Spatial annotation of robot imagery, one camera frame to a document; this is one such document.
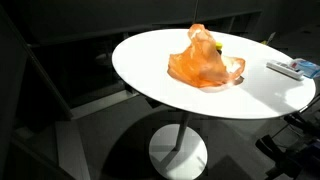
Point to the white round table base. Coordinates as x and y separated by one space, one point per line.
187 163

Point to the table pedestal pole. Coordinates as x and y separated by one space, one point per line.
182 129

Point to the yellow green small object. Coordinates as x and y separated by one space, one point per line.
219 45

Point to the orange plastic bag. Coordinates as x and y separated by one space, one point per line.
201 65

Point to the blue tissue packet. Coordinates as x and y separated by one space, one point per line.
310 70

